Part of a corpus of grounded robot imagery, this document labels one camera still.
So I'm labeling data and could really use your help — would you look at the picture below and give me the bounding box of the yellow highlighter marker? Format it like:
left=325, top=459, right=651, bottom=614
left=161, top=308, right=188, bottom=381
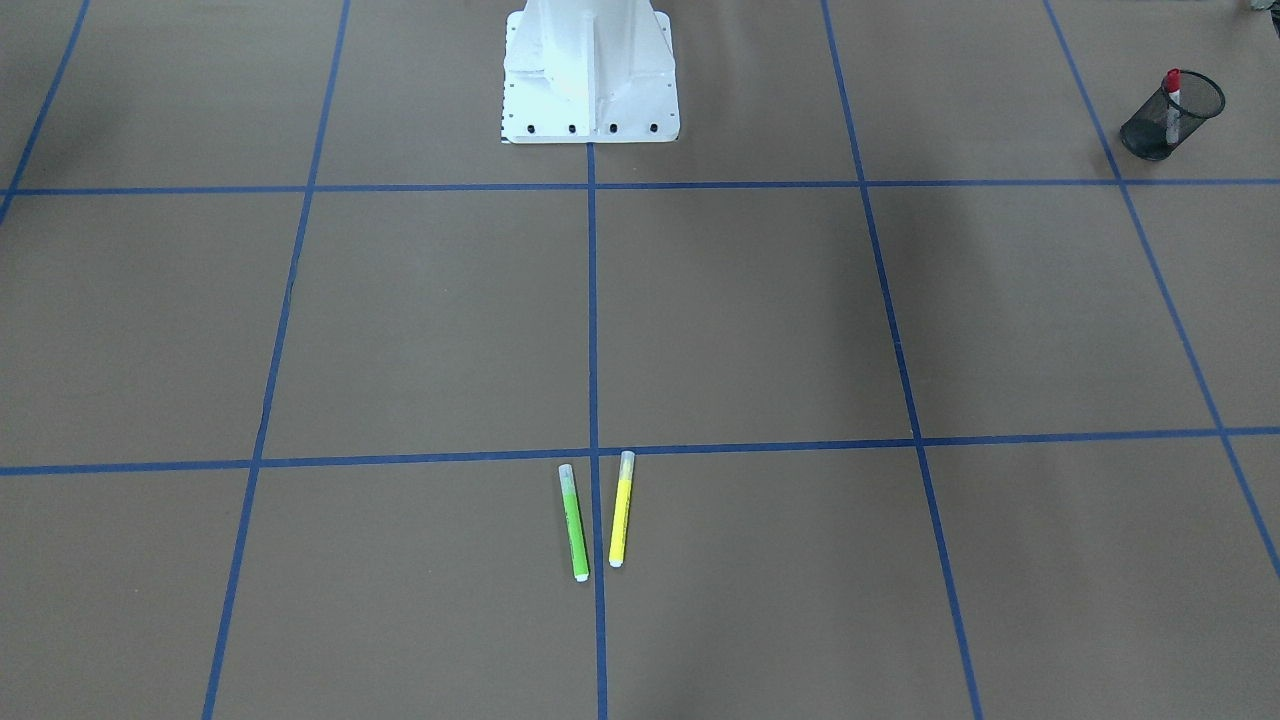
left=608, top=450, right=636, bottom=568

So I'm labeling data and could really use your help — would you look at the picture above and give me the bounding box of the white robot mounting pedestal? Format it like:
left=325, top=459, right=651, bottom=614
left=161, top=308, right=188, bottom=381
left=500, top=1, right=681, bottom=143

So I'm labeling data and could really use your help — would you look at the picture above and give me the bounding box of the black mesh pen cup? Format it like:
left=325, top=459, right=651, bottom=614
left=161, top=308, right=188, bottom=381
left=1119, top=68, right=1226, bottom=161

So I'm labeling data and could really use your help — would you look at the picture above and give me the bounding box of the green highlighter marker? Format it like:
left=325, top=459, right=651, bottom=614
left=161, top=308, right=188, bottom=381
left=557, top=462, right=590, bottom=583

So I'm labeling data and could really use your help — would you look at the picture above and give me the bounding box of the red whiteboard marker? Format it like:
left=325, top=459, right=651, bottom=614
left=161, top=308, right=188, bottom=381
left=1162, top=68, right=1181, bottom=149

